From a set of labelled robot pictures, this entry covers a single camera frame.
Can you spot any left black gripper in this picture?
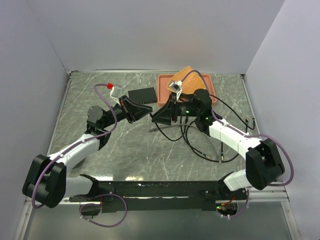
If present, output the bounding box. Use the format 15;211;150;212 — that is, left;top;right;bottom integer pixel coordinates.
101;95;153;129

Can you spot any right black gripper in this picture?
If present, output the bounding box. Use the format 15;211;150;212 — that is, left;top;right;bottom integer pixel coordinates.
152;94;201;126

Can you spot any black network switch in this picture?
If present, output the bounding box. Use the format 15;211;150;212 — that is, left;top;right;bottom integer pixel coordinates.
128;87;157;105

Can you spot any long black ethernet cable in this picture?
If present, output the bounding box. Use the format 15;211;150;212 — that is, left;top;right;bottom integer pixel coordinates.
148;94;256;164

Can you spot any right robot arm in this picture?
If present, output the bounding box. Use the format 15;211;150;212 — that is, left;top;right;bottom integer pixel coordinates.
151;89;285;200

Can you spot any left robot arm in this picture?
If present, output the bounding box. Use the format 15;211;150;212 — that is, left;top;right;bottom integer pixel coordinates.
22;95;153;209

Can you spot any terracotta plastic tray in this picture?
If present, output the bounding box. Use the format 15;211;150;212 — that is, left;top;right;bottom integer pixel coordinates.
155;73;216;108

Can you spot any woven bamboo basket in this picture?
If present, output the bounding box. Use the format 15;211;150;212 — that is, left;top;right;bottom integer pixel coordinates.
166;66;206;94

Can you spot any short black patch cable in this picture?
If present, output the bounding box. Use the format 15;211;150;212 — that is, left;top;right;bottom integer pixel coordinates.
179;117;226;164

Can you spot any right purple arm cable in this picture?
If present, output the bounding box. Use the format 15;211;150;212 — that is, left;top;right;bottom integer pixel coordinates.
177;69;295;219

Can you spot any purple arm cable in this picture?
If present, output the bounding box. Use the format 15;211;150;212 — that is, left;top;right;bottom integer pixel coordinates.
177;69;295;219
31;83;128;228

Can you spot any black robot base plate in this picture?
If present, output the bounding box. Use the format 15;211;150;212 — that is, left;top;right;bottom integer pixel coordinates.
69;180;248;213

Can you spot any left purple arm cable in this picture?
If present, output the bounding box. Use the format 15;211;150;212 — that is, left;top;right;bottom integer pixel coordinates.
31;83;128;228

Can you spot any aluminium frame rail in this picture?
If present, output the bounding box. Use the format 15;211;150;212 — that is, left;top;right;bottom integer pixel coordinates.
14;190;301;240

